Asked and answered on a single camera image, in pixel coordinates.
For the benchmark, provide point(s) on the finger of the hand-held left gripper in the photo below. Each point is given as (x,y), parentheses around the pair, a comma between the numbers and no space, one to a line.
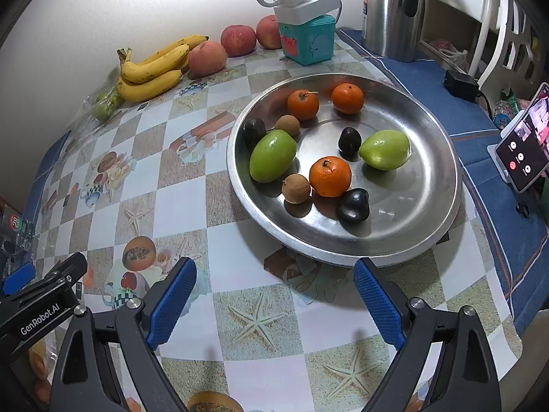
(68,268)
(17,278)

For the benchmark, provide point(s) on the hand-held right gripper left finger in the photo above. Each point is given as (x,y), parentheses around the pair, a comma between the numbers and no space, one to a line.
(171,304)

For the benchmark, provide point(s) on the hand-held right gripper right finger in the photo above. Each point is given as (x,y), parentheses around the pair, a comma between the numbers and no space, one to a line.
(379,304)

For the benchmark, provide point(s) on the round stainless steel plate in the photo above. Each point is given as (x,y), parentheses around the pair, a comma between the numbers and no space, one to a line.
(399,206)

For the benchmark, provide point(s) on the orange tangerine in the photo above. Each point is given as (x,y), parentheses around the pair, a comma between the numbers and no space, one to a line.
(330,176)
(303,104)
(347,98)

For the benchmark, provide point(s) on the brown longan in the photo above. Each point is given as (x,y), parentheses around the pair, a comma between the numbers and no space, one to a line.
(296,188)
(287,123)

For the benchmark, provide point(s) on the round green mango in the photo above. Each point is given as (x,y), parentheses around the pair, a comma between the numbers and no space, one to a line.
(384,149)

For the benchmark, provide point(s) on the long green mango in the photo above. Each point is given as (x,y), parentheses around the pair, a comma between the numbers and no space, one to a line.
(272,154)

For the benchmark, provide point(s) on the dark plum with stem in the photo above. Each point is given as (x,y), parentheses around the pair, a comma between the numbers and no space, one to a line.
(255,131)

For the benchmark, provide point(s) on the clear plastic container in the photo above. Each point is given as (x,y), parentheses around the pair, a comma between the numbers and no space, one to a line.
(38,358)

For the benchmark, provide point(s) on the glass mug red green label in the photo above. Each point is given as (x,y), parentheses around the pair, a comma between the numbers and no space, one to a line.
(17,223)

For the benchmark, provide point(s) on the checkered printed tablecloth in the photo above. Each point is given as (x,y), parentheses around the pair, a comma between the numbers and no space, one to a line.
(257,274)

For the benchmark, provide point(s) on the plastic bag of green fruit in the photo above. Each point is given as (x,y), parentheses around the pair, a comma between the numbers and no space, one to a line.
(103,105)

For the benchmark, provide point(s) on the yellow banana bunch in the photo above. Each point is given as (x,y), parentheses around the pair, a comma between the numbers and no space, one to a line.
(150,86)

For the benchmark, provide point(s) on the smartphone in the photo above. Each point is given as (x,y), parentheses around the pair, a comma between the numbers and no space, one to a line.
(525,154)

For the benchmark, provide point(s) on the small printed can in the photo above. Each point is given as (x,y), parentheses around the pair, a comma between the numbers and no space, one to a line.
(502,113)

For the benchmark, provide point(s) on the black power adapter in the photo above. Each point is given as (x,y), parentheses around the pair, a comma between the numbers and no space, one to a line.
(461,86)

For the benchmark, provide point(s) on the clear plastic bag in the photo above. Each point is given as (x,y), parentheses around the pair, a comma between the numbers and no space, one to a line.
(446,51)

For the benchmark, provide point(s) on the teal plastic box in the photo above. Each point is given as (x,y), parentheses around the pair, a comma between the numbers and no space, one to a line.
(306,40)

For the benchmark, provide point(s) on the steel thermos jug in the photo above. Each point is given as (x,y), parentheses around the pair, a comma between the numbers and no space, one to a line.
(388,13)

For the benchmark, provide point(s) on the white chair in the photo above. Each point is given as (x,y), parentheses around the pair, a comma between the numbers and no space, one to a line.
(489,21)

